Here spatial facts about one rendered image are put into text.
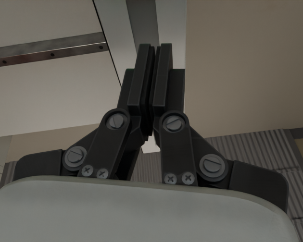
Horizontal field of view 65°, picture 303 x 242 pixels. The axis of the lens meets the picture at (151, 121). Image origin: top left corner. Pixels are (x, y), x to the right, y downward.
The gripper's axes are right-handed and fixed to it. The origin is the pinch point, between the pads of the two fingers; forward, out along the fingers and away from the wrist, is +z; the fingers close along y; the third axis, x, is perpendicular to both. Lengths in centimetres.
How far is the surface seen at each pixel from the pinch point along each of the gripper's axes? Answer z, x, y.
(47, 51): 22.3, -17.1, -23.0
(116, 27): 14.5, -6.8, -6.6
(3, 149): 23, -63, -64
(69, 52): 23.0, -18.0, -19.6
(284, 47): 127, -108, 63
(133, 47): 14.8, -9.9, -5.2
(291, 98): 133, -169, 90
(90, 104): 25, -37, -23
